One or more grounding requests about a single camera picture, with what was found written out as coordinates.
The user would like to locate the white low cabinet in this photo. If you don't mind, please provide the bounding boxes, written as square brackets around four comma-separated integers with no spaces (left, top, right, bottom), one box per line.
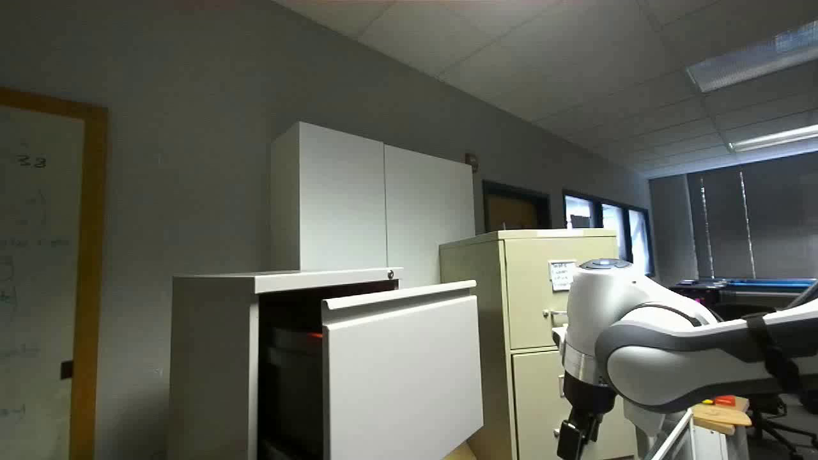
[166,265,404,460]

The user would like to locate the large fluorescent ceiling light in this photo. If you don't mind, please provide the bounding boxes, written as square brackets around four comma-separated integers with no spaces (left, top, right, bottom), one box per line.
[683,17,818,94]

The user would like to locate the dark framed doorway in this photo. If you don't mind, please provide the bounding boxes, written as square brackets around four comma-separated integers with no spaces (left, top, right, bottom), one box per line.
[480,180,556,236]

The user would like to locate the wood-framed whiteboard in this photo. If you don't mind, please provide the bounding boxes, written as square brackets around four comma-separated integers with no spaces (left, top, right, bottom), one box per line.
[0,85,112,460]

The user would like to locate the black cable strap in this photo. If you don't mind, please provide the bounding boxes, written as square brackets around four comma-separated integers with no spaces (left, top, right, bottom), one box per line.
[745,309,805,396]

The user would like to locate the narrow fluorescent ceiling light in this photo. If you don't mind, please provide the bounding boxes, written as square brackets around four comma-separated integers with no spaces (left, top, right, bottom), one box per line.
[727,120,818,155]

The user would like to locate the black office chair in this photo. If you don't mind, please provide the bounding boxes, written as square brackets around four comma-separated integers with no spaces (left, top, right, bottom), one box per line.
[747,389,818,460]

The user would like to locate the white support pole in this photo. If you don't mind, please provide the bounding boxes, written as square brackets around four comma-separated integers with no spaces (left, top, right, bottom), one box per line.
[650,406,699,460]

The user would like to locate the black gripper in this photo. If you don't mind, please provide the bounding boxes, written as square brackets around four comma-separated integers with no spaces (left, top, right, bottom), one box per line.
[556,370,620,460]

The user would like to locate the white wall cabinet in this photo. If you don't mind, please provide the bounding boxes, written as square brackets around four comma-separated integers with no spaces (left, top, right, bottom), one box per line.
[268,120,479,290]

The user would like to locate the blue topped desk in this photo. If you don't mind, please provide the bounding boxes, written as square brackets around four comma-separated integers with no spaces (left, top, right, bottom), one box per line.
[672,273,818,320]

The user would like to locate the white cabinet drawer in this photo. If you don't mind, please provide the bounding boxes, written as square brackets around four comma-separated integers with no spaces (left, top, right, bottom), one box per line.
[255,278,487,460]

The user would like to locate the wooden block with orange parts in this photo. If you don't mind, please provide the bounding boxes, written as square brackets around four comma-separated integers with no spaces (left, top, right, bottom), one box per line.
[691,392,755,440]

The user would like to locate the grey window blinds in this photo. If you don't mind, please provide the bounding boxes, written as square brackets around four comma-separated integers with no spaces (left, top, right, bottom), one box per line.
[650,150,818,286]

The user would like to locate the beige metal filing cabinet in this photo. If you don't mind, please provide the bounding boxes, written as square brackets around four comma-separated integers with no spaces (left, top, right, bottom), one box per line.
[438,227,645,460]

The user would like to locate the dark framed window row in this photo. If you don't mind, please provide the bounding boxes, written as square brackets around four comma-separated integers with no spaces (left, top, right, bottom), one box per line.
[561,189,658,282]

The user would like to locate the white paper label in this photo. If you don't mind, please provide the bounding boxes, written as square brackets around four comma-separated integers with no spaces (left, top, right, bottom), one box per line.
[547,258,580,293]

